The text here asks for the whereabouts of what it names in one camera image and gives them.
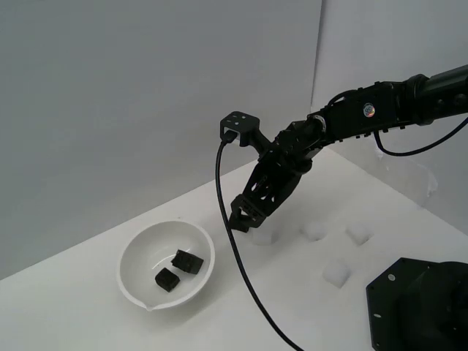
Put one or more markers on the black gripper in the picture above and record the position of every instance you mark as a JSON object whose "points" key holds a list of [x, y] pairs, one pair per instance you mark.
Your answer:
{"points": [[292, 146]]}

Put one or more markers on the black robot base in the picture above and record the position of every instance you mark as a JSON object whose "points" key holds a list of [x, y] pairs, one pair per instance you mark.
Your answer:
{"points": [[413, 307]]}

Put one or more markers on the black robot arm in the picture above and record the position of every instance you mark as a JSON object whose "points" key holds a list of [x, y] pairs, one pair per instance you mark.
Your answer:
{"points": [[347, 120]]}

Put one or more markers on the white bowl with spout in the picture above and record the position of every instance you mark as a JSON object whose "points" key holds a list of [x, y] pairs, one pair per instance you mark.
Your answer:
{"points": [[146, 248]]}

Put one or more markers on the white foam cube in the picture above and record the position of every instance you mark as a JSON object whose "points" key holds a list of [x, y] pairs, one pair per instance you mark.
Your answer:
{"points": [[264, 238], [359, 234], [337, 275], [314, 231]]}

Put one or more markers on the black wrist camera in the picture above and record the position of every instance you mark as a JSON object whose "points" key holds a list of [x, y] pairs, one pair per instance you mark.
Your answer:
{"points": [[239, 124]]}

